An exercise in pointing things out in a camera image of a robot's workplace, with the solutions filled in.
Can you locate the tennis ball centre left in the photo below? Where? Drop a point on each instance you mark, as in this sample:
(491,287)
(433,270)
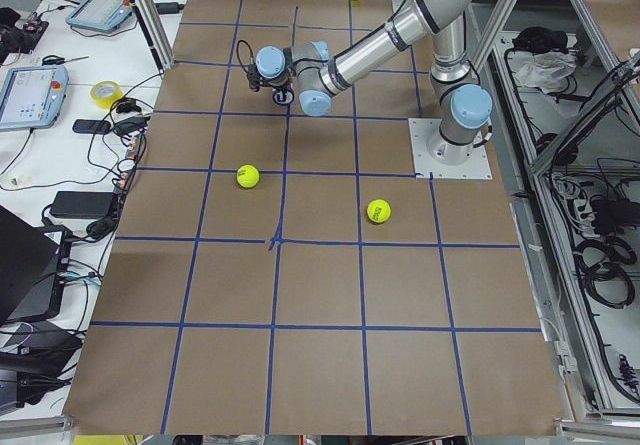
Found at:
(247,176)

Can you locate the black power adapter brick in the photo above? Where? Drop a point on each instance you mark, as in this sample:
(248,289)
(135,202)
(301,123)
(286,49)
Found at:
(81,204)

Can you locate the teach pendant tablet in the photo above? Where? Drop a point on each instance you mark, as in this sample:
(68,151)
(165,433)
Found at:
(32,97)
(100,15)

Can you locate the near teach pendant tablet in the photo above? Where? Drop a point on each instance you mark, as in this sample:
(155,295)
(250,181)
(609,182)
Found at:
(32,97)

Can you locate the far teach pendant tablet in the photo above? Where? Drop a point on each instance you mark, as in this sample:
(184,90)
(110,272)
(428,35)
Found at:
(100,15)

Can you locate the brown paper mat blue grid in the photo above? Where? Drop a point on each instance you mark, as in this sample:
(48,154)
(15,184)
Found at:
(281,308)

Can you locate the blue white tennis ball can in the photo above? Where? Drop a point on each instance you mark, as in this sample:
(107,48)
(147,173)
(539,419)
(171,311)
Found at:
(283,97)

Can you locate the black laptop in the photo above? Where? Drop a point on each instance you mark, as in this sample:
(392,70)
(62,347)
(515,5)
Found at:
(33,260)

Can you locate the white crumpled cloth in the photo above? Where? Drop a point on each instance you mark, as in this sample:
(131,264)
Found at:
(548,72)

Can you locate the aluminium frame post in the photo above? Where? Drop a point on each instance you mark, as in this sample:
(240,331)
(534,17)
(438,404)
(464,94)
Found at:
(154,33)

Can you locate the black handled scissors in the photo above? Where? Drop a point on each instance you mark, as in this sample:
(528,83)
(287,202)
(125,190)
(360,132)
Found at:
(59,60)

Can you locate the black remote phone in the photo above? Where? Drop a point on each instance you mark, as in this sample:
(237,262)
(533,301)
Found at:
(91,126)

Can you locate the tennis ball with black print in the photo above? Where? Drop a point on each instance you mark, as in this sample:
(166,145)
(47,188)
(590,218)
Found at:
(378,211)

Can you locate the yellow tape roll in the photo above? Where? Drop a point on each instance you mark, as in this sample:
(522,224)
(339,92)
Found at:
(106,93)

